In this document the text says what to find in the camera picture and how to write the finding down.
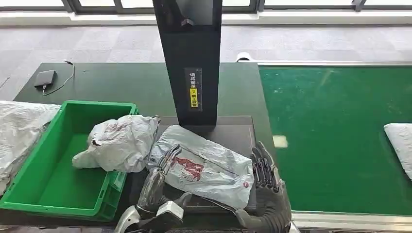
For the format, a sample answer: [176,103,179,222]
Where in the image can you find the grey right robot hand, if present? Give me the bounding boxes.
[234,141,292,233]

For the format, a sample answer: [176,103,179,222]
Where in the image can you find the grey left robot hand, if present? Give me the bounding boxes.
[137,144,193,212]

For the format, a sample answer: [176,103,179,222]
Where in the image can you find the white parcel with maroon smear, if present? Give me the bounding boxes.
[72,115,161,173]

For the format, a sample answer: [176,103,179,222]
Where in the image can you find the grey parcel with red print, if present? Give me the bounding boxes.
[147,124,255,210]

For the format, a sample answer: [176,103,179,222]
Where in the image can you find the white label on crate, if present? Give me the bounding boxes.
[112,171,127,191]

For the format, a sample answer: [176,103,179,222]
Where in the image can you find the green plastic crate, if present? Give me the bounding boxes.
[0,100,139,222]

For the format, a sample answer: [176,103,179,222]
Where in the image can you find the green conveyor belt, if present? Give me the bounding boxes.
[258,65,412,216]

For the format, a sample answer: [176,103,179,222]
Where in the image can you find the black yellow warning label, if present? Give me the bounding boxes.
[184,67,204,112]

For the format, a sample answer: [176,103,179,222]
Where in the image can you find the large white woven sack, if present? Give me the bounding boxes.
[0,100,61,195]

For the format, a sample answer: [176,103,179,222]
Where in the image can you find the plain white parcel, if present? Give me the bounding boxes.
[383,123,412,181]

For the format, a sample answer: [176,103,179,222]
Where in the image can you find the black scanner column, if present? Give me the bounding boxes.
[152,0,223,127]

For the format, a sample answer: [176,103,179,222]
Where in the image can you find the white conveyor roller end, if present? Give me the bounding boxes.
[236,51,258,63]

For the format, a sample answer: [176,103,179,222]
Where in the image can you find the black power bank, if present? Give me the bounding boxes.
[34,69,56,87]

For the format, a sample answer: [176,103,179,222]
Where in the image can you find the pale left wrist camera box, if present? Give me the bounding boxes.
[156,200,185,223]

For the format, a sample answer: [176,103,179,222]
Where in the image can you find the silver conveyor side rail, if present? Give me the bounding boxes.
[257,60,412,67]
[291,210,412,233]

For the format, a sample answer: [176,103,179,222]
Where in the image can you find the thin black cable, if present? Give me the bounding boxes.
[42,60,75,97]

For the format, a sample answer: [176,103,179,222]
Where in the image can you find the dark window frame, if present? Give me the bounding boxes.
[0,0,412,14]

